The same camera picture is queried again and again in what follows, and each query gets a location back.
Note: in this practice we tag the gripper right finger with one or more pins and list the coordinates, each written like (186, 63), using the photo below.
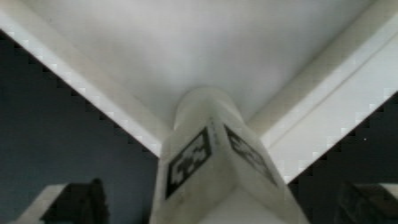
(366, 203)

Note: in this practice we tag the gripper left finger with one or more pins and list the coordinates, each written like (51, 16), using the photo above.
(67, 204)

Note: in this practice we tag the white table leg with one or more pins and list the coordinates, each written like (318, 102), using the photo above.
(218, 184)

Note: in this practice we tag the white square table top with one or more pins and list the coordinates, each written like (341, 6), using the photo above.
(137, 49)

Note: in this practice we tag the white U-shaped obstacle fence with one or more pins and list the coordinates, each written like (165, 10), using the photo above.
(307, 133)

